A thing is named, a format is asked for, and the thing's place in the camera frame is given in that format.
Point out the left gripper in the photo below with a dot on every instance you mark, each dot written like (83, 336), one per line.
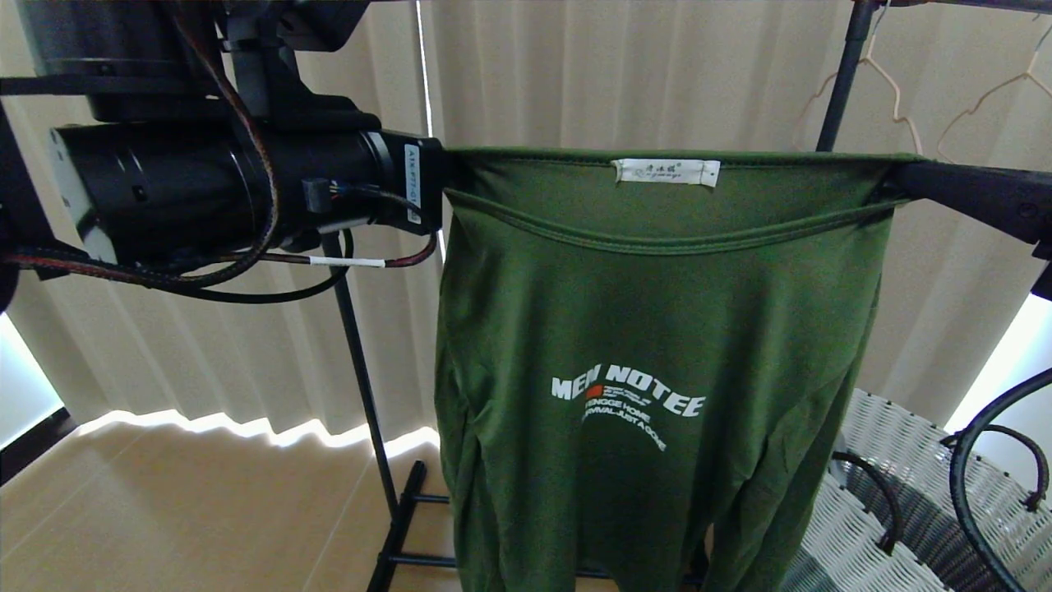
(189, 189)

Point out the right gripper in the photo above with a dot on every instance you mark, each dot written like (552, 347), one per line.
(1044, 275)

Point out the pink clothes hanger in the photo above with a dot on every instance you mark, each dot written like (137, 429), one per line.
(897, 103)
(974, 107)

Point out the green long-sleeved shirt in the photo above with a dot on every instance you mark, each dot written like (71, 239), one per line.
(657, 312)

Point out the black clothes rack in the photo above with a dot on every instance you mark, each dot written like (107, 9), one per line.
(362, 370)

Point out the white laundry basket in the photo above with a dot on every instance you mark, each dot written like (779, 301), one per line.
(871, 559)

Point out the beige curtain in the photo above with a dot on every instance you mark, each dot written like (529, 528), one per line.
(657, 74)

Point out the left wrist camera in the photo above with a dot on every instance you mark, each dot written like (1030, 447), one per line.
(271, 82)

